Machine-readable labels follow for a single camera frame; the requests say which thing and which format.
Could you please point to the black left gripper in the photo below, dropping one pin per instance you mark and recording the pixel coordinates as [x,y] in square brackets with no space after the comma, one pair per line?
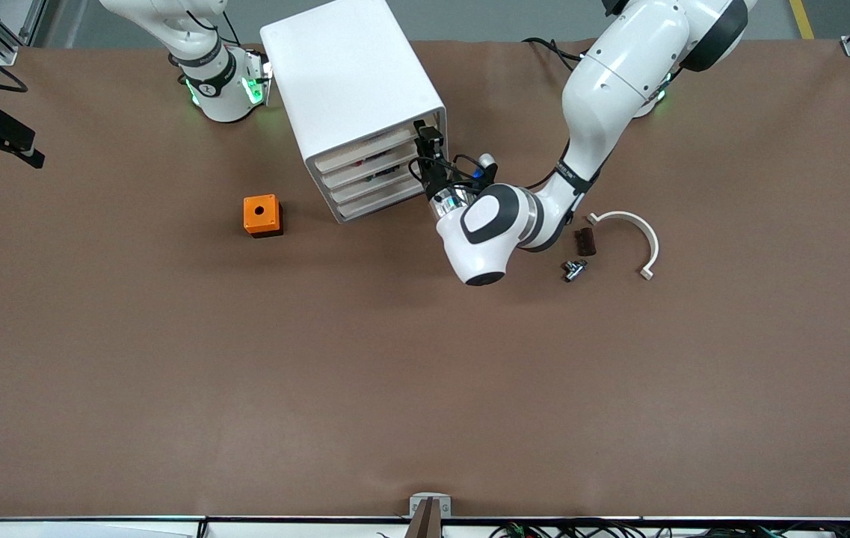
[433,178]

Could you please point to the white plastic drawer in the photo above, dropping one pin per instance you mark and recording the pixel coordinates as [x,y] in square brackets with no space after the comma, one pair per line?
[387,143]
[402,190]
[402,173]
[395,158]

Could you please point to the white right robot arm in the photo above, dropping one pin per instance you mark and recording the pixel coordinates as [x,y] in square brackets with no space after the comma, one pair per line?
[219,97]

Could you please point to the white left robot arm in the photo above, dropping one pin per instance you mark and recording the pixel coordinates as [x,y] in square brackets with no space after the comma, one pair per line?
[604,82]

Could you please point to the white drawer cabinet shell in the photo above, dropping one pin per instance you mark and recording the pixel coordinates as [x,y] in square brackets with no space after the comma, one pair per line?
[350,75]

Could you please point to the dark part in tray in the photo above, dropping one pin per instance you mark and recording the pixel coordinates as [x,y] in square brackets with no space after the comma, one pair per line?
[386,175]

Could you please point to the dark brown small block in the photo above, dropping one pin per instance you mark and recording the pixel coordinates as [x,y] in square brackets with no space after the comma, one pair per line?
[586,243]

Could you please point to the silver metal fitting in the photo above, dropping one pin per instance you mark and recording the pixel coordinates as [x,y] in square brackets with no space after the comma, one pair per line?
[574,270]

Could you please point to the white semicircular pipe clamp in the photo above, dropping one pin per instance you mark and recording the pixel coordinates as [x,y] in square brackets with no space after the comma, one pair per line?
[623,215]

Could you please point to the red push button switch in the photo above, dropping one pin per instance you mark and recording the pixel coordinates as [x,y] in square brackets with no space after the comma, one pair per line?
[376,158]

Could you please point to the orange button enclosure box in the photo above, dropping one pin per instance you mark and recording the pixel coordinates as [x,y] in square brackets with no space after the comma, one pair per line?
[269,218]

